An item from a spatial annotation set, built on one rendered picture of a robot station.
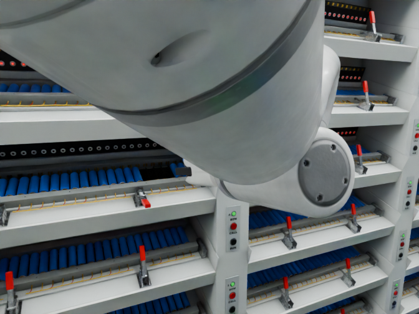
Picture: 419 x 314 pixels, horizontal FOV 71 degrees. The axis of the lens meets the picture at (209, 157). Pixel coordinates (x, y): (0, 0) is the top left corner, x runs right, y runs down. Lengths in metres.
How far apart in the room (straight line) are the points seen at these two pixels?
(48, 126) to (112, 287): 0.39
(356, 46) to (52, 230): 0.89
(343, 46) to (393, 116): 0.31
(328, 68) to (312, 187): 0.10
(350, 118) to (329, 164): 0.69
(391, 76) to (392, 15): 0.20
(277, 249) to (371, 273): 0.48
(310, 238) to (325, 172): 0.73
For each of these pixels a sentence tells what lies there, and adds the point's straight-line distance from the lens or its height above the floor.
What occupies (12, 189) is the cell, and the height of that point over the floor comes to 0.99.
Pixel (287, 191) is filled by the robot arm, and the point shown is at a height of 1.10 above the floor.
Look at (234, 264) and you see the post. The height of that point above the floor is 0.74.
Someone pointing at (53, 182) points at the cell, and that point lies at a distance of 0.75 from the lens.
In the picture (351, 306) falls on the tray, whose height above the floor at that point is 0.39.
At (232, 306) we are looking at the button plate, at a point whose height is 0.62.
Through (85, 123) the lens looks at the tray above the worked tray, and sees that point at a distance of 0.63.
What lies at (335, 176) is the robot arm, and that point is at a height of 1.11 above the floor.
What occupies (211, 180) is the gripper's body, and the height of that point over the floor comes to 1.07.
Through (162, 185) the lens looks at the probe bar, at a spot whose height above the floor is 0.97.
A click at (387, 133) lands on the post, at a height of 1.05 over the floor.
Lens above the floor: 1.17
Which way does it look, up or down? 11 degrees down
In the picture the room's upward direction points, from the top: straight up
